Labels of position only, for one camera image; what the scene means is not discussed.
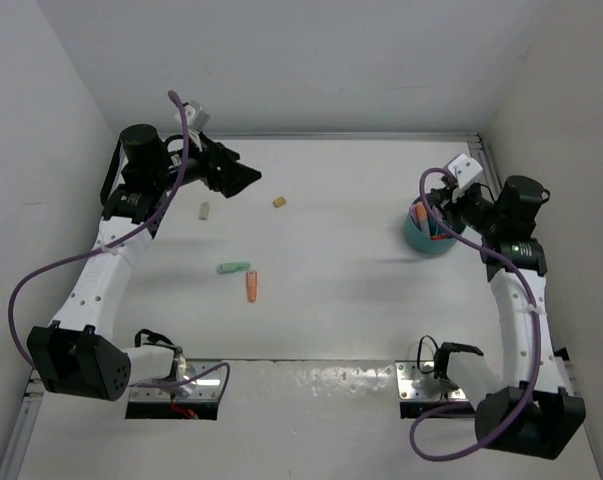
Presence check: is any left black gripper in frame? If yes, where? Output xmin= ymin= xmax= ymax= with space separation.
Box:
xmin=150 ymin=129 xmax=258 ymax=197

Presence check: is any grey orange highlighter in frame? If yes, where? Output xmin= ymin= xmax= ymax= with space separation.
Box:
xmin=412 ymin=201 xmax=429 ymax=225

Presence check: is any purple highlighter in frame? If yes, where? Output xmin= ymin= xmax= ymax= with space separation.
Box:
xmin=417 ymin=218 xmax=431 ymax=237

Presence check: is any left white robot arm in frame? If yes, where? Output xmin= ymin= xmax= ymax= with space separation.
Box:
xmin=27 ymin=124 xmax=262 ymax=401

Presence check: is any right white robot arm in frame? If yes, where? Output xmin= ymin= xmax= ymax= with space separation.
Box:
xmin=419 ymin=169 xmax=586 ymax=462

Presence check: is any teal round organizer container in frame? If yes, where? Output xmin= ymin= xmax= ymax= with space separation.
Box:
xmin=403 ymin=199 xmax=457 ymax=255

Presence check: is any green highlighter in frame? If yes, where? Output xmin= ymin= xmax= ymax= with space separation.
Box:
xmin=216 ymin=261 xmax=251 ymax=275

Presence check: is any orange highlighter lower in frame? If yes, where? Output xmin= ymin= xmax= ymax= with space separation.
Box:
xmin=246 ymin=270 xmax=259 ymax=303

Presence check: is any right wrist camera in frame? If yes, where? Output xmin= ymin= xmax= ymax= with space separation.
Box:
xmin=444 ymin=153 xmax=483 ymax=197

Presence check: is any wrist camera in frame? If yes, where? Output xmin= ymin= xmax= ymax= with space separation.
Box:
xmin=444 ymin=153 xmax=483 ymax=197
xmin=175 ymin=101 xmax=211 ymax=152

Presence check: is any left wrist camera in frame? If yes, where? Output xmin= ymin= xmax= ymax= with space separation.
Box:
xmin=175 ymin=101 xmax=211 ymax=152

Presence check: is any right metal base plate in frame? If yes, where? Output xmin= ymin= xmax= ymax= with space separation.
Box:
xmin=395 ymin=361 xmax=468 ymax=403

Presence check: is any metal base plate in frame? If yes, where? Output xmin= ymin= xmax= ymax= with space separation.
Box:
xmin=129 ymin=359 xmax=230 ymax=403
xmin=395 ymin=361 xmax=468 ymax=403

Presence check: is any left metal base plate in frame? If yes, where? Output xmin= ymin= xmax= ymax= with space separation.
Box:
xmin=129 ymin=359 xmax=230 ymax=403

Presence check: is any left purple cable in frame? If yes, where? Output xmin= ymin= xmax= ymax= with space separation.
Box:
xmin=8 ymin=89 xmax=231 ymax=409

